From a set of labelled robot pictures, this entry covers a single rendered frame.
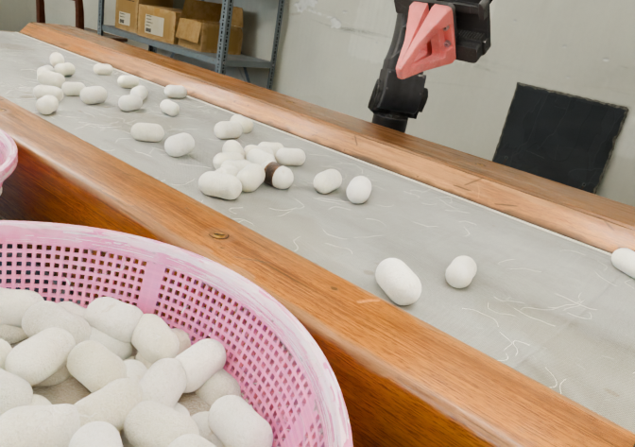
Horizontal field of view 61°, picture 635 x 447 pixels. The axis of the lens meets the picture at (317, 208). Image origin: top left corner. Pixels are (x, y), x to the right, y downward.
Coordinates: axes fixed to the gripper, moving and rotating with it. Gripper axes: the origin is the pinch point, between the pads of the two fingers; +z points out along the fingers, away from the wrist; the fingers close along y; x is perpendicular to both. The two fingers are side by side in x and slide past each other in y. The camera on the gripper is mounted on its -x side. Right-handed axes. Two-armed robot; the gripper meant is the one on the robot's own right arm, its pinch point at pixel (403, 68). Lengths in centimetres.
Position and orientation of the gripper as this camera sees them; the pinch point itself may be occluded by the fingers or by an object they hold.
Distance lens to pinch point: 58.8
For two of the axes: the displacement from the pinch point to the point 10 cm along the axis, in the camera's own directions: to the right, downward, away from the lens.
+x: 2.7, 6.0, 7.6
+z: -5.8, 7.2, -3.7
